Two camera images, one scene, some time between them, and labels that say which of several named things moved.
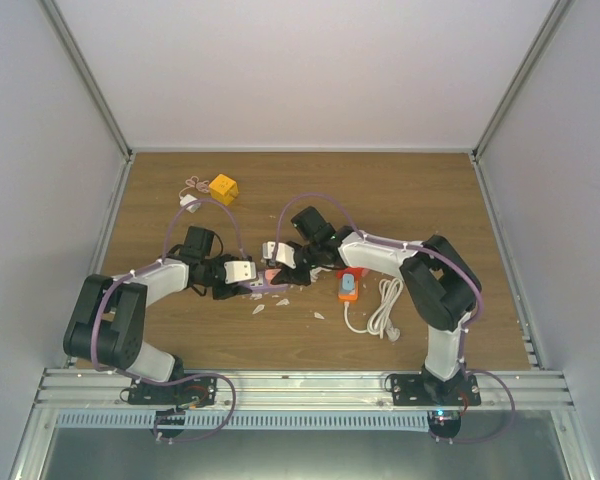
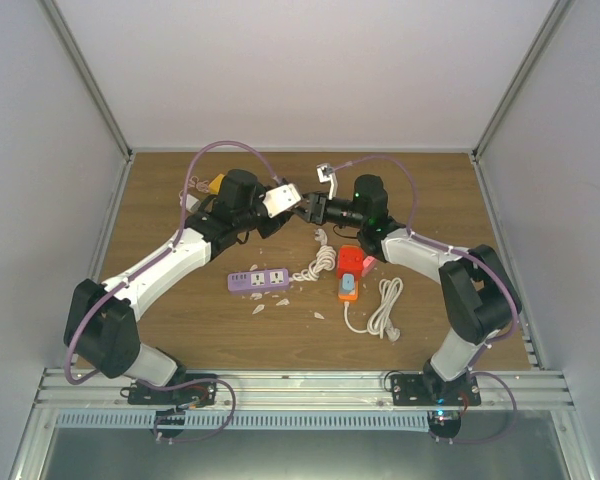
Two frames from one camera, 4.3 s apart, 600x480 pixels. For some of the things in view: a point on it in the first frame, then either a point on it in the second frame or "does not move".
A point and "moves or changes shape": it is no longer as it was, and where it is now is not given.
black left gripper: [229, 292] → [283, 218]
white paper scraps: [258, 296] does not move
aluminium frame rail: [300, 390] does not move
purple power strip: [263, 286] does not move
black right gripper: [286, 276] → [316, 210]
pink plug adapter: [272, 273] moves or changes shape
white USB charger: [187, 199] does not move
